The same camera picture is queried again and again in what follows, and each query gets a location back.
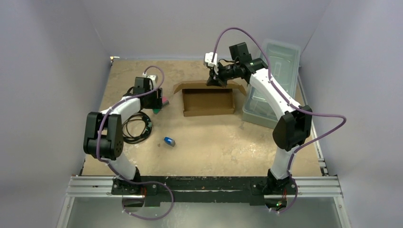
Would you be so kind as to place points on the blue and grey small block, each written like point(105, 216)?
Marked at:
point(169, 141)

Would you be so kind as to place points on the aluminium frame rail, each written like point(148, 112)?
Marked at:
point(307, 187)

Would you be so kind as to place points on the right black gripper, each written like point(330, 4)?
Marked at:
point(215, 76)

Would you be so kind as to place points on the brown cardboard box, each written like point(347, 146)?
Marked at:
point(202, 100)

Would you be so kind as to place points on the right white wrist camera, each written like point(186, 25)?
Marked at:
point(211, 61)

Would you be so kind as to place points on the clear plastic storage bin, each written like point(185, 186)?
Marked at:
point(272, 90)

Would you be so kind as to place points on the pink and green small block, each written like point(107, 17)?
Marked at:
point(165, 102)

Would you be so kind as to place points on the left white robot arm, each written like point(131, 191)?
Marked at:
point(107, 132)

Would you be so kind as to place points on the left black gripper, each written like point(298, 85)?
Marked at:
point(157, 103)

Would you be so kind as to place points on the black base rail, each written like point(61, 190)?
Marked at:
point(254, 190)

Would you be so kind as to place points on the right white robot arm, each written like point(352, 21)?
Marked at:
point(294, 124)

